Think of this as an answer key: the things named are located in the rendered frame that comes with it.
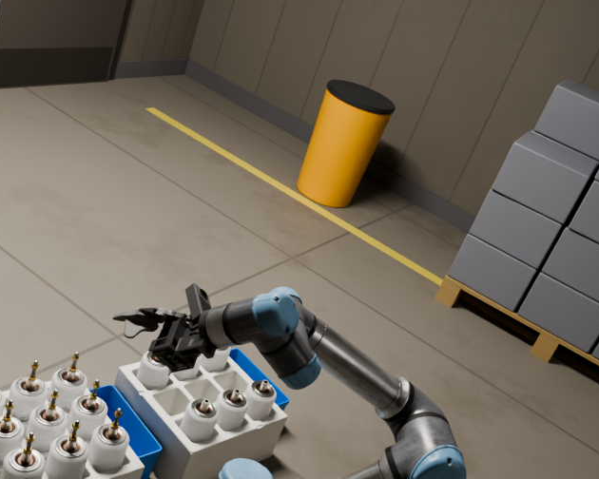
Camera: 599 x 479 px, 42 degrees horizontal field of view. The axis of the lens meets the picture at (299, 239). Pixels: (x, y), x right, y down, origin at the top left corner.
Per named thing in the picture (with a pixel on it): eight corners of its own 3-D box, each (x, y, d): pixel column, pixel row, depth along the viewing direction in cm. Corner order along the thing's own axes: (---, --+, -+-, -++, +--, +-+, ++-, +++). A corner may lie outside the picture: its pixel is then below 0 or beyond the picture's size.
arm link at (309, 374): (318, 342, 145) (290, 301, 140) (327, 381, 135) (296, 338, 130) (283, 361, 146) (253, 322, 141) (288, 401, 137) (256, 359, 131)
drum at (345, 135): (365, 201, 475) (405, 105, 447) (337, 217, 440) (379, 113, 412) (310, 172, 487) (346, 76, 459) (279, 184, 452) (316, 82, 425)
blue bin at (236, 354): (280, 427, 266) (291, 400, 261) (257, 435, 258) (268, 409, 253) (228, 373, 282) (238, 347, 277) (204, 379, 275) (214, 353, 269)
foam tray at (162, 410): (270, 457, 252) (288, 415, 244) (174, 498, 223) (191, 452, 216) (201, 381, 273) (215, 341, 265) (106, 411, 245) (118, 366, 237)
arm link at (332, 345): (447, 395, 169) (287, 269, 149) (461, 430, 160) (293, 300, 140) (407, 426, 173) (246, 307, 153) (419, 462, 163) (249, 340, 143)
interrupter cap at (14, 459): (22, 445, 189) (23, 442, 189) (48, 459, 188) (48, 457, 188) (1, 462, 183) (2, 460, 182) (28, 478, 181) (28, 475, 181)
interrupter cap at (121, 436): (113, 421, 206) (114, 419, 206) (131, 438, 203) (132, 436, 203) (90, 431, 200) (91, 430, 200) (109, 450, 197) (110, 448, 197)
